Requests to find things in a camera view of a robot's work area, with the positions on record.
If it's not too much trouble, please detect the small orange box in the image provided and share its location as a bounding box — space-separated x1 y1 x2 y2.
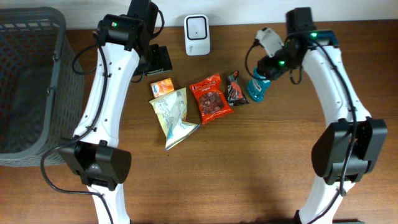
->
150 78 175 98

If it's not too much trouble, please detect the cream chips bag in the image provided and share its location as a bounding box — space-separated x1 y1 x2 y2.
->
149 88 200 151

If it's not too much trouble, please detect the red snack bag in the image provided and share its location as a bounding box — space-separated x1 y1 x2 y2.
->
190 73 233 124

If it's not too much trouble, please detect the black orange snack packet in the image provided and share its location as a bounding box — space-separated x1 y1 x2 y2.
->
226 70 249 106

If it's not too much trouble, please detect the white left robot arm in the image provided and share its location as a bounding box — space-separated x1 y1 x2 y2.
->
58 0 172 223

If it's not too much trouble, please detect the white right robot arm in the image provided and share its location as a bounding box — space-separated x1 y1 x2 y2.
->
252 7 387 223

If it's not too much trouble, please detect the white barcode scanner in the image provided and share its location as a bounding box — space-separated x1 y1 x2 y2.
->
183 14 211 56

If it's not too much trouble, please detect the dark grey plastic basket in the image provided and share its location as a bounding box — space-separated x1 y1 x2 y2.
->
1 7 85 167

